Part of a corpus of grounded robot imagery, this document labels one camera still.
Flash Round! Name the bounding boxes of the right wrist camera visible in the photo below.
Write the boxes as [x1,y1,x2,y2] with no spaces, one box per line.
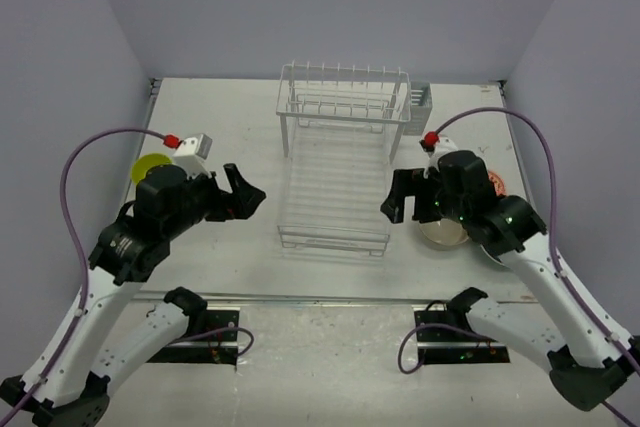
[426,136,458,170]

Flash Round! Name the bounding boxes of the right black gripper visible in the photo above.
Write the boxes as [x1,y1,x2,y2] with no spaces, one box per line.
[382,167,470,224]

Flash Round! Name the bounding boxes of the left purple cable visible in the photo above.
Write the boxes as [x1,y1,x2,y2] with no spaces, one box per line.
[0,127,256,427]

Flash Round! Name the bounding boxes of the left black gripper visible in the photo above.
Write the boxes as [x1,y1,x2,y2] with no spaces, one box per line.
[165,162,266,237]

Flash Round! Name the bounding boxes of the grey cutlery holder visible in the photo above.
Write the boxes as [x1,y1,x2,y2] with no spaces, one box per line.
[404,82,432,137]

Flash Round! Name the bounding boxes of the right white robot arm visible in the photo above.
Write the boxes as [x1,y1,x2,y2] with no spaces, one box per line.
[380,150,639,412]

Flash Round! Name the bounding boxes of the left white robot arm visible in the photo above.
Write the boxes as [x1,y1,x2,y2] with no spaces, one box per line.
[1,164,266,426]

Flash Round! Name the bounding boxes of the white orange patterned bowl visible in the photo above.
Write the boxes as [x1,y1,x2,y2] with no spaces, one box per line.
[488,170,507,196]

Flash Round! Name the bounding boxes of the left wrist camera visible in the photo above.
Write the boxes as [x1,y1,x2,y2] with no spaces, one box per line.
[172,133,212,178]

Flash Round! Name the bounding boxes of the yellow bowl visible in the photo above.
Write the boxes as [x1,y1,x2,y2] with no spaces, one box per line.
[130,153,172,185]

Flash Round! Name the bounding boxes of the white wire dish rack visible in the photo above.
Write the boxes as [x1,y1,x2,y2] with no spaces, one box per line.
[276,61,411,257]

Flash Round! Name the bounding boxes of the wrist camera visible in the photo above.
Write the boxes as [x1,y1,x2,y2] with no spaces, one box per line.
[172,133,212,178]
[426,136,458,170]

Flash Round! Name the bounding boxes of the dark green bowl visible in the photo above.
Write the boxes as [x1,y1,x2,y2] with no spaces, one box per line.
[470,243,505,269]

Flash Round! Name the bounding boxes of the beige bowl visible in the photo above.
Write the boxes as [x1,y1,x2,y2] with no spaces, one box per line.
[418,219,469,250]

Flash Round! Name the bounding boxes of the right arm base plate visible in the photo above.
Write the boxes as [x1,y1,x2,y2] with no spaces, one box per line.
[414,302,511,365]

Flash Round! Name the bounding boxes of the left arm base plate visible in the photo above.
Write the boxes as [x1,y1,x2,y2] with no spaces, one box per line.
[148,308,240,366]

